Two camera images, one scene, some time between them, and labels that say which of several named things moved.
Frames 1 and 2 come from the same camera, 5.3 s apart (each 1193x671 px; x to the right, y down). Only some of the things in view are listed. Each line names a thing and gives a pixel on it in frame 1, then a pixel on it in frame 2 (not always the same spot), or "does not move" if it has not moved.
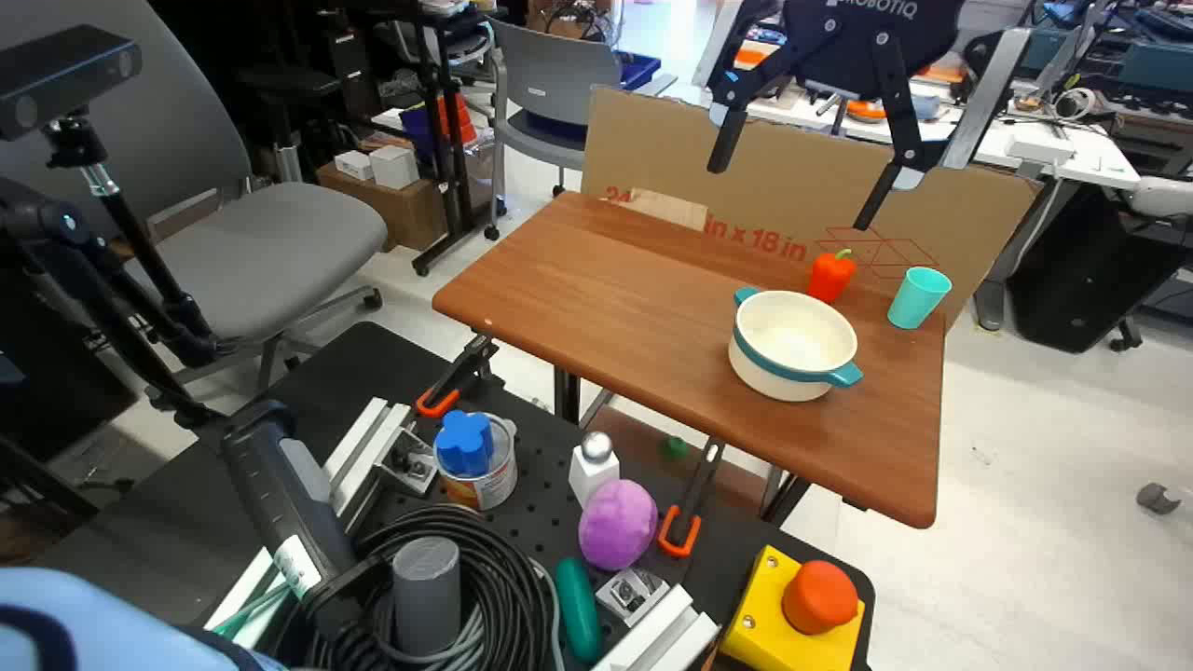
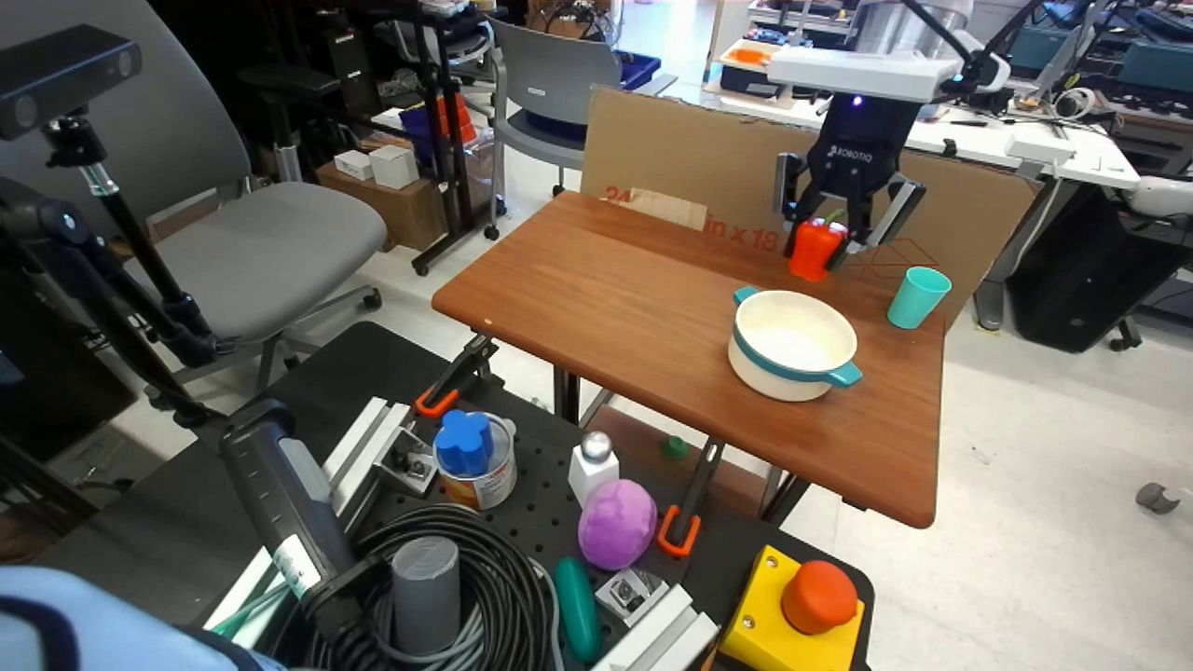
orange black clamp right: (669, 524) does not move
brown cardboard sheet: (791, 190) does not move
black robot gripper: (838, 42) → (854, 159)
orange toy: (834, 273) → (816, 247)
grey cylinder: (426, 595) does not move
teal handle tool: (578, 610) does not move
